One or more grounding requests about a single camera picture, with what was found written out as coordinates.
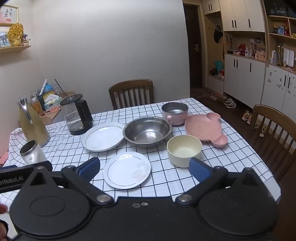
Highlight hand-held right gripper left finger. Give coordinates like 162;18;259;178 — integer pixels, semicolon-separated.
21;157;114;205

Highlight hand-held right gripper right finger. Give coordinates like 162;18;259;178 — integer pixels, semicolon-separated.
175;157;266;207

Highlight cream bowl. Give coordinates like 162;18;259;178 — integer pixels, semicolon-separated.
166;135;203;168

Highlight large white plate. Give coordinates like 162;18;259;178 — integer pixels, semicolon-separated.
81;122;126;153

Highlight small white plate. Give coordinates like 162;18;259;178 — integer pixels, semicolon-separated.
102;152;151;190

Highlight pink bear-shaped plate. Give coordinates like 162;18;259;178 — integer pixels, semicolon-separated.
184;112;228;148

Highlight pink pot with handle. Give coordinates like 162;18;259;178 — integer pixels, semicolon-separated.
161;102;189;126

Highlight stainless steel bowl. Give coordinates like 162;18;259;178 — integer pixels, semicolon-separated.
122;116;173;149

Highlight person's left forearm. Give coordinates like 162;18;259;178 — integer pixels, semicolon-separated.
0;219;10;241

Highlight white electric kettle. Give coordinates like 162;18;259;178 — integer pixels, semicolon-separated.
19;140;48;166

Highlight gold thermos jug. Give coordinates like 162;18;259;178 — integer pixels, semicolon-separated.
17;97;51;148

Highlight black checked white tablecloth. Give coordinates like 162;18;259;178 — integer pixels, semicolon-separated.
0;97;281;223

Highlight amber plastic bottle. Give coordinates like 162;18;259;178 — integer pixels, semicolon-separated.
31;97;44;116

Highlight green tissue box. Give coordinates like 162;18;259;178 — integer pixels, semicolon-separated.
43;95;61;111

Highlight blue round container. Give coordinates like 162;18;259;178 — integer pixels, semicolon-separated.
42;83;54;95

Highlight wooden chair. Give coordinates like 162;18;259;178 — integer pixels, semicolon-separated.
109;79;154;110
245;104;296;182

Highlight dark wooden door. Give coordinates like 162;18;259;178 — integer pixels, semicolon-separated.
183;4;204;88

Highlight white lower cabinet with stickers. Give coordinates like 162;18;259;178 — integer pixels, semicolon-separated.
261;64;296;114

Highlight gold ornament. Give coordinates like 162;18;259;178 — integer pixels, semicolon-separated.
8;23;24;46

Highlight black hanging bag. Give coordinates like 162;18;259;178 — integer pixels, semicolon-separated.
213;25;223;44

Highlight wooden open shelf unit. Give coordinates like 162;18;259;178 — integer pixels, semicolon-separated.
261;0;296;75

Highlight framed calligraphy picture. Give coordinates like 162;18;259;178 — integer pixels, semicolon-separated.
0;5;19;26

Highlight white upper cabinets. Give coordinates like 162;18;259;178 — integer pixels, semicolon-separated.
201;0;265;33

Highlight glass kettle with black handle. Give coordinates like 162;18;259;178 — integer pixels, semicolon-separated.
60;94;93;135

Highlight white lower cabinet black handles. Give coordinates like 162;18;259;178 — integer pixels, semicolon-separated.
223;54;266;105

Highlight wooden wall shelf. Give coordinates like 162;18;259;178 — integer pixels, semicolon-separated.
0;45;31;55

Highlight small photo frame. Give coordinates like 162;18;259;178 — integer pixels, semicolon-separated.
0;31;11;49

